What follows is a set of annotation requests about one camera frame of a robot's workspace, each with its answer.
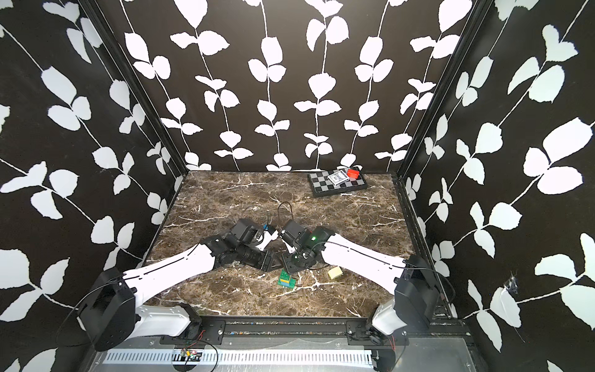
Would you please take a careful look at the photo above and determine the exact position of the long green lego brick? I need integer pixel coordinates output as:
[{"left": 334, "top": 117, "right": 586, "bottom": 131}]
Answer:
[{"left": 277, "top": 278, "right": 296, "bottom": 289}]

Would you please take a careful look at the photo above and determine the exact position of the cream lego brick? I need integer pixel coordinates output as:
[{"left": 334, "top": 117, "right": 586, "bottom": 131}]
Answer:
[{"left": 328, "top": 267, "right": 343, "bottom": 281}]

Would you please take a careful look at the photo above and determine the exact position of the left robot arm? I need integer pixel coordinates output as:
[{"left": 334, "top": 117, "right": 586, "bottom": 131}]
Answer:
[{"left": 77, "top": 219, "right": 279, "bottom": 352}]

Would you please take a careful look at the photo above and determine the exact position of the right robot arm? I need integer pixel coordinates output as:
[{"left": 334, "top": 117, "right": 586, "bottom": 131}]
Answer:
[{"left": 280, "top": 220, "right": 440, "bottom": 336}]

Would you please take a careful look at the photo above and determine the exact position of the black white chessboard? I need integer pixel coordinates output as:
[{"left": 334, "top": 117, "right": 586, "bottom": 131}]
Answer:
[{"left": 308, "top": 170, "right": 368, "bottom": 198}]

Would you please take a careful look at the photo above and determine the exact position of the playing card deck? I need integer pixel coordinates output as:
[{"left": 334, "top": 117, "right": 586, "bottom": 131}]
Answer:
[{"left": 327, "top": 170, "right": 350, "bottom": 186}]

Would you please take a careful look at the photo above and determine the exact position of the red block on chessboard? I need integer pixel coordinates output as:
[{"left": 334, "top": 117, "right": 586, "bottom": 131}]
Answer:
[{"left": 346, "top": 168, "right": 360, "bottom": 181}]

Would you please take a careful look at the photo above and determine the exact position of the small circuit board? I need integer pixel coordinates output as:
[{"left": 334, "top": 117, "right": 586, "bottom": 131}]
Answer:
[{"left": 172, "top": 350, "right": 202, "bottom": 365}]

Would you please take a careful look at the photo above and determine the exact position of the white perforated strip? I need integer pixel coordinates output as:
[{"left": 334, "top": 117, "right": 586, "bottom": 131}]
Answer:
[{"left": 102, "top": 349, "right": 373, "bottom": 368}]

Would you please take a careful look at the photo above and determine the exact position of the black mounting rail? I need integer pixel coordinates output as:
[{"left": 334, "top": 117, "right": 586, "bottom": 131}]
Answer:
[{"left": 161, "top": 316, "right": 469, "bottom": 348}]

